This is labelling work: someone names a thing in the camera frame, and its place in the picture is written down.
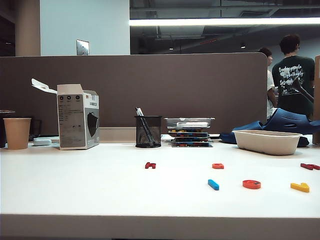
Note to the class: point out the blue letter l magnet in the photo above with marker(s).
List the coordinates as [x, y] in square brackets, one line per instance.
[213, 184]

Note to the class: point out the blue foam slipper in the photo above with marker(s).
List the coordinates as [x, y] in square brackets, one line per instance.
[245, 126]
[283, 120]

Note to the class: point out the person in green shirt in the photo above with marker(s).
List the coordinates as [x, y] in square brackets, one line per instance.
[292, 100]

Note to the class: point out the black white pen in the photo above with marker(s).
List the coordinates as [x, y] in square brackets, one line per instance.
[139, 111]

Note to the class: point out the yellow letter v magnet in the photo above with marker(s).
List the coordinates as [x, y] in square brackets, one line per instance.
[297, 187]

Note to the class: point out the black mesh pen holder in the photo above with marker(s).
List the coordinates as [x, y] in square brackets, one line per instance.
[148, 133]

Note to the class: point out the white grey mask box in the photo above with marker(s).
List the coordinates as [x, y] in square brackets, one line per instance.
[73, 120]

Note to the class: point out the beige oval tray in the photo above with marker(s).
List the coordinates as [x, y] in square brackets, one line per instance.
[265, 145]

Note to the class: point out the brown desk partition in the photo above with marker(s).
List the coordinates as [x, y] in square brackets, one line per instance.
[175, 82]

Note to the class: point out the small white case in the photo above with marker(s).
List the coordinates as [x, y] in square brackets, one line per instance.
[42, 142]

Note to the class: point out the red letter h magnet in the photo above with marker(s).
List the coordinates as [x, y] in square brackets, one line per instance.
[148, 165]

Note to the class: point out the black mug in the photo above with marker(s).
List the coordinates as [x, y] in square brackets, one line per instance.
[36, 129]

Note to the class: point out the brown paper cup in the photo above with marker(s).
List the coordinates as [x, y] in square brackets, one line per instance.
[17, 134]

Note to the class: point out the long ceiling light strip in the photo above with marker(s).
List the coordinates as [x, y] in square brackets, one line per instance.
[225, 21]

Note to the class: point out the orange letter o magnet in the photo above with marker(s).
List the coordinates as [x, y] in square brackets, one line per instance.
[246, 185]

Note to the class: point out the clear plastic tray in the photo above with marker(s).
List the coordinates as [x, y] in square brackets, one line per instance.
[173, 122]

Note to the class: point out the metal wall switch plate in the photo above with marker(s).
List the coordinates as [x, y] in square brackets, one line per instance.
[83, 47]

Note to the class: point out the person in white shirt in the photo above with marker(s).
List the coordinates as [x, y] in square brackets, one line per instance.
[270, 82]

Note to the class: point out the dark red letter magnet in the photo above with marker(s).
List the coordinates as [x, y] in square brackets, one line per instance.
[307, 166]

